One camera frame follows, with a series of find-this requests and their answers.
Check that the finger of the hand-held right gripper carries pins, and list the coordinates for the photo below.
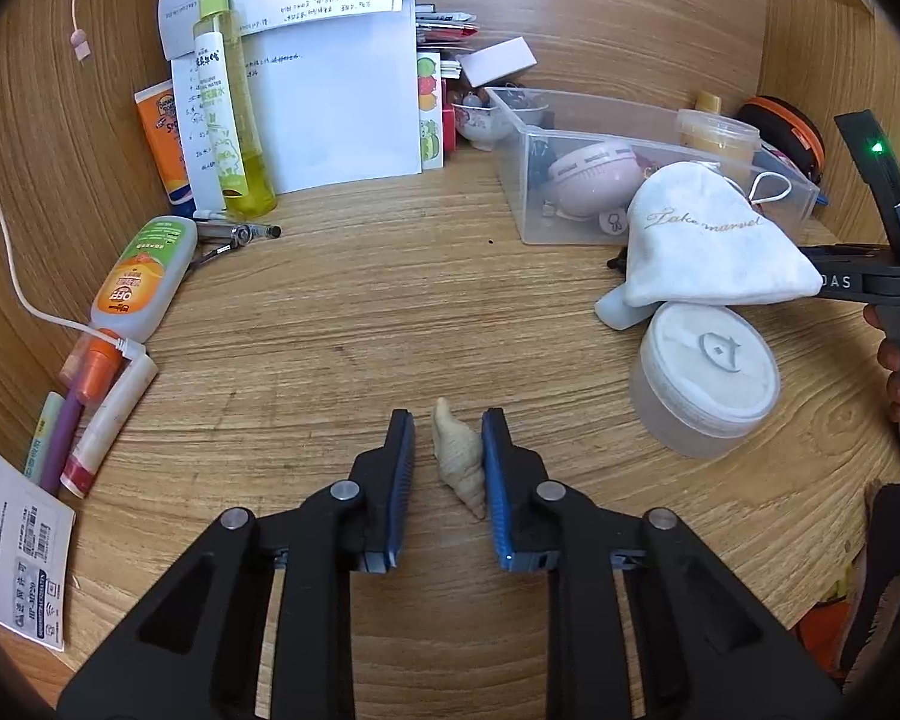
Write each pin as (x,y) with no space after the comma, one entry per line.
(616,263)

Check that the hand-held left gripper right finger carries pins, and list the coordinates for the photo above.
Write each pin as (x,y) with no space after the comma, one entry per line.
(495,487)

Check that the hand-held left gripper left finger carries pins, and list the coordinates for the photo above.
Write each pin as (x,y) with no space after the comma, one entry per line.
(400,487)

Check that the small round white badge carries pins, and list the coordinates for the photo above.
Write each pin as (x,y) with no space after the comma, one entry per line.
(613,222)

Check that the beige spiral seashell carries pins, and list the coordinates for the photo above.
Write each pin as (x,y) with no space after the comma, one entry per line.
(454,457)

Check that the pink round portable fan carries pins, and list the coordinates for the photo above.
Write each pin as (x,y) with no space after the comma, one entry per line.
(592,180)

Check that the clear plastic box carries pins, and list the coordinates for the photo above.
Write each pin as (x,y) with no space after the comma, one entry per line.
(529,187)

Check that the round white powder jar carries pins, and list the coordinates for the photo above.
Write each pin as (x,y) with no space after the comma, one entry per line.
(701,382)

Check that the amber jar with clear lid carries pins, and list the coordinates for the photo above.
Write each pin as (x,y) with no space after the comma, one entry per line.
(712,139)

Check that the wooden desktop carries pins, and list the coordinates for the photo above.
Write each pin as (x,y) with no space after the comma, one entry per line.
(345,330)

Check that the person's right hand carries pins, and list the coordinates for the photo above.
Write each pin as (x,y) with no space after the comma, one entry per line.
(894,360)

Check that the pale translucent plastic piece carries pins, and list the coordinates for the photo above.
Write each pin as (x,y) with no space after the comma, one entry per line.
(615,311)

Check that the blue packet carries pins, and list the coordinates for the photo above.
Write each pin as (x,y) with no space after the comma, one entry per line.
(820,197)

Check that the black orange round case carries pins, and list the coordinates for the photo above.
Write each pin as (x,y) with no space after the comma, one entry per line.
(784,127)

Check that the yellow lip balm tube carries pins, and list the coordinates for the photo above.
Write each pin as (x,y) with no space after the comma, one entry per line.
(709,101)

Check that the white floral ceramic bowl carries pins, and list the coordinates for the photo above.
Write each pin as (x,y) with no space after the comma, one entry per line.
(480,124)

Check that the fruit printed box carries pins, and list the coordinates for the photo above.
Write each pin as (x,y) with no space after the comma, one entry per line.
(429,127)

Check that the white blank card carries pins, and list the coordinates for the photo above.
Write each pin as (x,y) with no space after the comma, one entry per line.
(495,60)

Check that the stack of small packets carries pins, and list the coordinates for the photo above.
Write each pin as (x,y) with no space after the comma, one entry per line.
(442,30)

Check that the thin metal tool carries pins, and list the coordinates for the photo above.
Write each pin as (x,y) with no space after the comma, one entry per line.
(217,253)

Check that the metal nail clipper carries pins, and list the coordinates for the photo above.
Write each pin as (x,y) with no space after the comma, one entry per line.
(247,231)

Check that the white tube with red end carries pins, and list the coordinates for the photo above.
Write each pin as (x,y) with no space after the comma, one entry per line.
(109,420)

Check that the dark cloth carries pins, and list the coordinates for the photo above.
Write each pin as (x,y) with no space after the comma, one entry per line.
(892,540)

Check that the large white paper sheet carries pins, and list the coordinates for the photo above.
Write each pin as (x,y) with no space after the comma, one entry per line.
(330,112)

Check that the green orange repellent bottle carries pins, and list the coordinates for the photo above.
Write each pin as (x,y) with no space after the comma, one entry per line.
(139,277)

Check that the purple pen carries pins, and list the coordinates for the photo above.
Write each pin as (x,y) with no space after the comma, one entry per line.
(56,442)

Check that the orange cloth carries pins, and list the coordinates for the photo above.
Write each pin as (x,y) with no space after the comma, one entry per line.
(825,626)

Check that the yellow green spray bottle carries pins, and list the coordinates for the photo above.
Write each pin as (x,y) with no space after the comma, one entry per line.
(232,165)

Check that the pale yellow highlighter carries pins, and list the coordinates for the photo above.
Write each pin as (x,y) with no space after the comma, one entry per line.
(41,427)

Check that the white label paper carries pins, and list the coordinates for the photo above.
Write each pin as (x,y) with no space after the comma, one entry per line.
(7,540)

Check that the orange sunscreen tube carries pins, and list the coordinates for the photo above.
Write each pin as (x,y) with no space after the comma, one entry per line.
(161,142)

